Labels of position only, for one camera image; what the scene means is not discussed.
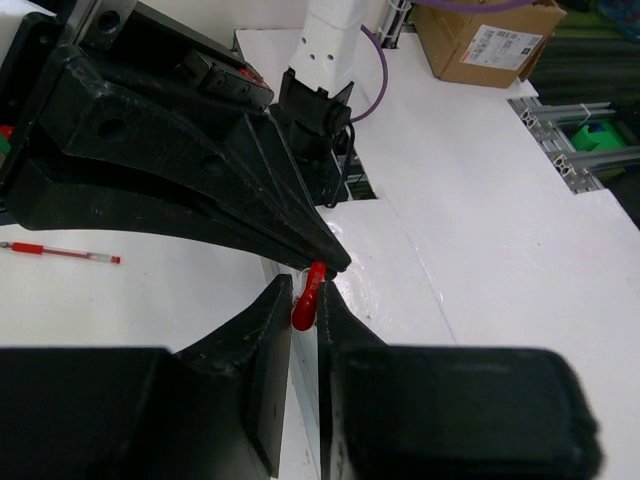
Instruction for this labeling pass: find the brown cardboard box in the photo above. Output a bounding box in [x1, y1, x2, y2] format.
[413, 1, 567, 88]

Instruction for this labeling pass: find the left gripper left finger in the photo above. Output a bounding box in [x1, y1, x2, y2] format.
[1, 274, 293, 479]

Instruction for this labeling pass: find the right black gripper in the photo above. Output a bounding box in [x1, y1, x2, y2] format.
[1, 1, 351, 272]

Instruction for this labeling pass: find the red paper clip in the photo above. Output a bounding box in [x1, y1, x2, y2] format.
[291, 261, 327, 331]

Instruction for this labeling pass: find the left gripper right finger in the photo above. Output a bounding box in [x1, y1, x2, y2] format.
[317, 283, 604, 479]

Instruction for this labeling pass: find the red gel pen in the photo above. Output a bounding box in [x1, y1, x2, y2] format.
[1, 241, 121, 265]

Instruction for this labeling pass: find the green plastic part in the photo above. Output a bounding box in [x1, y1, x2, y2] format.
[570, 122, 627, 152]

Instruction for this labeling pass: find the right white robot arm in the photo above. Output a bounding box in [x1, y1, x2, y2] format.
[1, 1, 367, 272]

